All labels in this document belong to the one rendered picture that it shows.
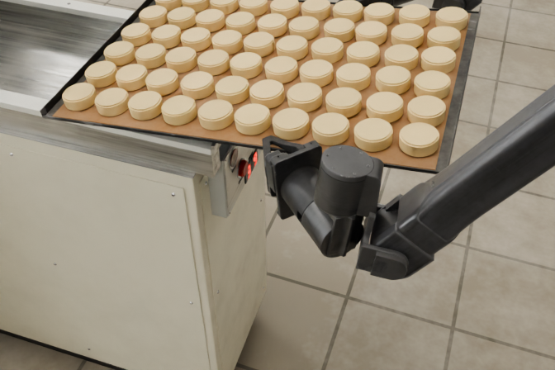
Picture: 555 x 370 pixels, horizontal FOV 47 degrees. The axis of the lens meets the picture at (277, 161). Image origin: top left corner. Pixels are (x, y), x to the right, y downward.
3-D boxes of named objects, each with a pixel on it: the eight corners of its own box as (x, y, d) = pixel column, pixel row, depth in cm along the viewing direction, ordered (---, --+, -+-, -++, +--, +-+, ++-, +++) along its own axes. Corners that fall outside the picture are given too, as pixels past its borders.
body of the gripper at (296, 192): (274, 211, 84) (301, 249, 79) (267, 154, 77) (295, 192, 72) (318, 193, 85) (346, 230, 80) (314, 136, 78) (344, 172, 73)
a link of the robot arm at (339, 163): (403, 284, 71) (408, 233, 77) (430, 207, 64) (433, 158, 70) (299, 258, 72) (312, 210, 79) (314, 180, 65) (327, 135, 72)
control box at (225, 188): (210, 214, 112) (203, 157, 102) (255, 129, 128) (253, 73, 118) (229, 219, 111) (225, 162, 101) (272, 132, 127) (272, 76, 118)
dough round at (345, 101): (319, 112, 90) (318, 101, 88) (338, 93, 92) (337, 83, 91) (350, 122, 87) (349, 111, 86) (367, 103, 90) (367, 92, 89)
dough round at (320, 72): (306, 68, 98) (305, 57, 97) (337, 71, 97) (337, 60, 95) (296, 86, 95) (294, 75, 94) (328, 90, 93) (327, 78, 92)
